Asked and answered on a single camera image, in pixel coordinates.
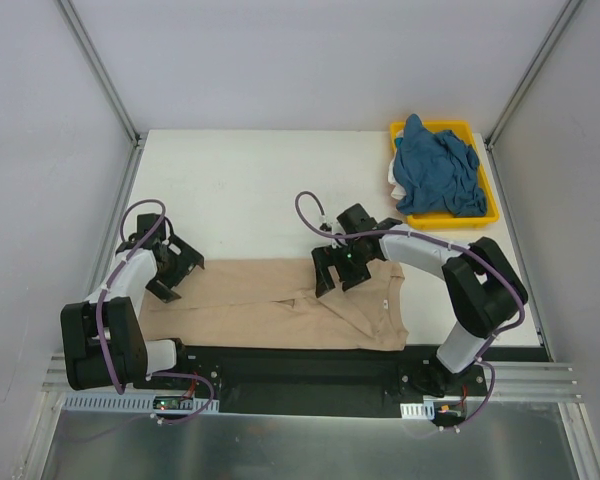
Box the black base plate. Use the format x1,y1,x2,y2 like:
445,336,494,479
129,343,489,415

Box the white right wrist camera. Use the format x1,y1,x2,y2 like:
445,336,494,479
319,215,347,249

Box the white cable duct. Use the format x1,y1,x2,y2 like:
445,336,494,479
400,402,435,421
63,393,219,416

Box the right aluminium frame post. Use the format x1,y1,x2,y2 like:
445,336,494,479
483,0,586,149

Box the aluminium frame post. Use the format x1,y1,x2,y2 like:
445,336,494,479
54,0,147,147
483,0,586,149

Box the blue t shirt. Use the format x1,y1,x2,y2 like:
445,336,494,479
394,114,487,217

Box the aluminium front rail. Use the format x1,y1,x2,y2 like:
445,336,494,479
41,353,585,403

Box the left aluminium frame post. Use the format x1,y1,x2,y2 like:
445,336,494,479
54,0,147,147

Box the right white cable duct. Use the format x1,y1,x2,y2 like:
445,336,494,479
400,402,435,421

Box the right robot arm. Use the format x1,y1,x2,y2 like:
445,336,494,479
311,204,528,398

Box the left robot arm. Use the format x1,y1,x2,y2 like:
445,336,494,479
60,213,204,391

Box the yellow plastic bin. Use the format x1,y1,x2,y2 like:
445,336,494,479
388,114,499,230

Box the beige t shirt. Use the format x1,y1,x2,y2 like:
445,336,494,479
139,259,408,351

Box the white cloth in bin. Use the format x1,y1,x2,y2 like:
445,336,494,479
387,130,406,200

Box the left white cable duct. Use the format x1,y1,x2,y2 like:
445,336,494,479
63,393,219,416

